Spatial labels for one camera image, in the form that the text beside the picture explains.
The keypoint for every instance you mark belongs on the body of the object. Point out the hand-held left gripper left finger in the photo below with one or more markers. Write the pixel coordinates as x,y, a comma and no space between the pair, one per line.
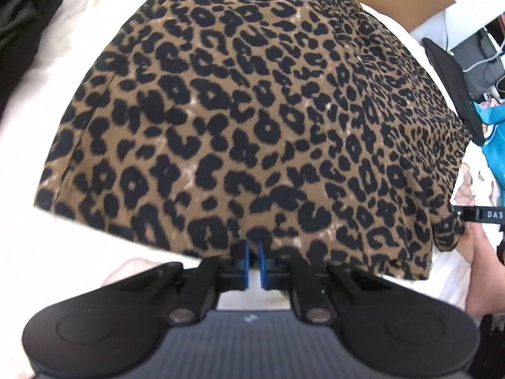
245,262

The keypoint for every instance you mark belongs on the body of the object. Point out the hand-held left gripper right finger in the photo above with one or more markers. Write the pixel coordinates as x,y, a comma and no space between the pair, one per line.
263,266

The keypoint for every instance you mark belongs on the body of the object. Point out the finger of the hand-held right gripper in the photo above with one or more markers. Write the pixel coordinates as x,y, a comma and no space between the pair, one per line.
467,214

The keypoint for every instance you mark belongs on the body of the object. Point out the leopard print garment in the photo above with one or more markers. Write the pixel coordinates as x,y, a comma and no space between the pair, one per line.
256,126

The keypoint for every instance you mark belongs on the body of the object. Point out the folded black clothes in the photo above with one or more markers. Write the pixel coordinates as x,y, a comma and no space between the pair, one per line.
453,83

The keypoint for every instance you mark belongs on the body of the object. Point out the pile of black clothes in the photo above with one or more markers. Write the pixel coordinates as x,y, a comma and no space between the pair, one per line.
23,12

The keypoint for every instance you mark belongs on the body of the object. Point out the person's right hand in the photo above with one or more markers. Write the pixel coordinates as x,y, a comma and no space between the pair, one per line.
485,268

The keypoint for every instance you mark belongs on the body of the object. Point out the teal printed blanket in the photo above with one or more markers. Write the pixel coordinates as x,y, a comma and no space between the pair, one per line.
493,146

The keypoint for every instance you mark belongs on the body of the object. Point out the grey laptop bag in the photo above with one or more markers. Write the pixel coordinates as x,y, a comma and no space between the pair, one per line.
475,63

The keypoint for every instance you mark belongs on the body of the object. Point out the cream bear print bedsheet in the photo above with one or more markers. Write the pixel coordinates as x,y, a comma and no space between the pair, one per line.
39,244

